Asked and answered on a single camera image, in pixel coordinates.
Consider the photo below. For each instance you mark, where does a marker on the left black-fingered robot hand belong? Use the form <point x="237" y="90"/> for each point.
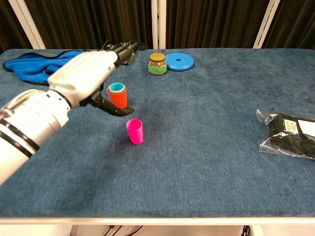
<point x="83" y="73"/>

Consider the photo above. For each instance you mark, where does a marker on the light blue plastic cup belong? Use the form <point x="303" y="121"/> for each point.
<point x="116" y="87"/>

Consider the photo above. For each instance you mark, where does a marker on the yellow plastic cup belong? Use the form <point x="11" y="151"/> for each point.
<point x="117" y="93"/>

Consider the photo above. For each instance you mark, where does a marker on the pink plastic cup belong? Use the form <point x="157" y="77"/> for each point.
<point x="135" y="132"/>

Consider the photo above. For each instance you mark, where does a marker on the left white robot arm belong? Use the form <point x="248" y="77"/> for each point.
<point x="27" y="123"/>

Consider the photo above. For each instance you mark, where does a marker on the orange plastic cup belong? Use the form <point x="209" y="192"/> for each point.
<point x="119" y="100"/>

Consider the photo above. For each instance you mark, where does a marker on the black food tin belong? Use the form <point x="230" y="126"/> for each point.
<point x="130" y="58"/>

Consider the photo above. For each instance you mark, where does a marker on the blue cloth with black trim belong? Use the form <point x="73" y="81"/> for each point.
<point x="32" y="66"/>

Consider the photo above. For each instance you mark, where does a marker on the black pleated curtain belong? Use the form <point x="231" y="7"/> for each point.
<point x="295" y="22"/>
<point x="216" y="22"/>
<point x="9" y="24"/>
<point x="98" y="17"/>

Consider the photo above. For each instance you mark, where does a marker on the yellow and green toy jar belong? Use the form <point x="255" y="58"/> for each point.
<point x="157" y="65"/>

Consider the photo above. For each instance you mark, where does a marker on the blue disc with hole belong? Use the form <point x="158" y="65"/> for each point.
<point x="180" y="62"/>

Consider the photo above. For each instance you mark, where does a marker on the blue felt table cover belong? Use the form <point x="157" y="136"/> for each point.
<point x="184" y="159"/>

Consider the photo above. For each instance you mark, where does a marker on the clear bag with black item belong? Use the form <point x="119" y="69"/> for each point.
<point x="290" y="140"/>

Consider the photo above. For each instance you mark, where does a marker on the white partition post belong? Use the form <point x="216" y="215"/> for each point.
<point x="268" y="22"/>
<point x="24" y="17"/>
<point x="158" y="24"/>

